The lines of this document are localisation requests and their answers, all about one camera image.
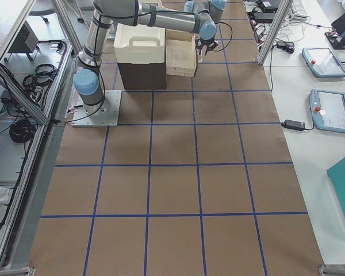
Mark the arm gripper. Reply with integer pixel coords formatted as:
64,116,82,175
195,37,218,53

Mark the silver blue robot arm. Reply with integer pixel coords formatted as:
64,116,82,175
73,1,226,117

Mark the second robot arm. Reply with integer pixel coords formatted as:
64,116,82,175
183,0,227,24

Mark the dark wooden drawer cabinet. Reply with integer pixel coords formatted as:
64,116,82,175
118,62,167,90

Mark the white plastic container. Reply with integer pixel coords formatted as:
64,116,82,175
114,24,166,64

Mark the upper blue teach pendant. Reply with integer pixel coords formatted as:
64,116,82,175
302,48,345,78

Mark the blue teach pendant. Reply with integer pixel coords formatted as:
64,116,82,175
302,48,345,78
309,89,345,133

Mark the black power adapter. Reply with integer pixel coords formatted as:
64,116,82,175
281,120,305,132

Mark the lower blue teach pendant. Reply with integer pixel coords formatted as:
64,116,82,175
309,89,345,133

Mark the grey electronics box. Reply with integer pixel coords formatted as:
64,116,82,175
4,21,39,61

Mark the aluminium frame post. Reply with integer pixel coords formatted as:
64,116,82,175
257,0,293,66

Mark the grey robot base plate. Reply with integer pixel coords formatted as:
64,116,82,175
70,90,122,127

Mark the aluminium side frame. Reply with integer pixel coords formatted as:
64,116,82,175
0,0,84,268

